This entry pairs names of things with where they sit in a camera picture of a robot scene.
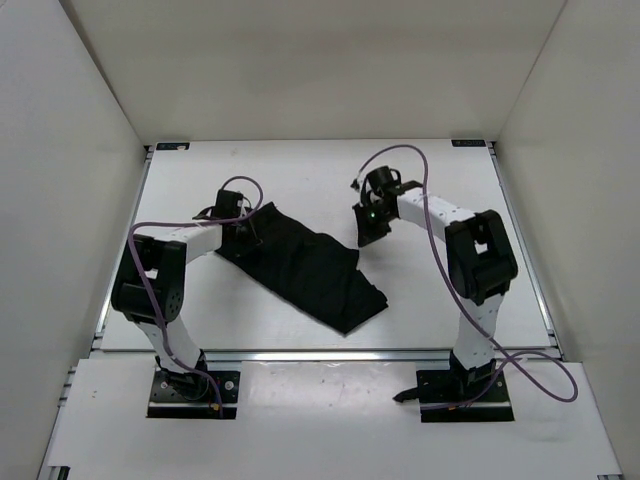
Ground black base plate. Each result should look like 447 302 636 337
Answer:
147 370 241 420
393 370 515 423

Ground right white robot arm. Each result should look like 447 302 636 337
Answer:
351 166 518 401

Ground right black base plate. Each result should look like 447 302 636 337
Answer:
393 370 515 423

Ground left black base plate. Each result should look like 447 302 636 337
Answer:
147 370 241 420

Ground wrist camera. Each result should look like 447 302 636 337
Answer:
350 175 372 193
239 197 253 218

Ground right table label sticker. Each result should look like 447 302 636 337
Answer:
451 139 486 148

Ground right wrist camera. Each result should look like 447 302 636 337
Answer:
350 175 372 193

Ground table label sticker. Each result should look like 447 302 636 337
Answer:
155 142 190 151
451 139 486 148

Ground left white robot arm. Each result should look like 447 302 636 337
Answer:
111 189 257 398

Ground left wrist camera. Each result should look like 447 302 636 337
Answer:
239 197 253 218

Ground black pleated skirt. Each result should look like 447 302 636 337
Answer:
216 203 388 336

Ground left table label sticker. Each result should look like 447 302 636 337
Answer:
155 142 190 151

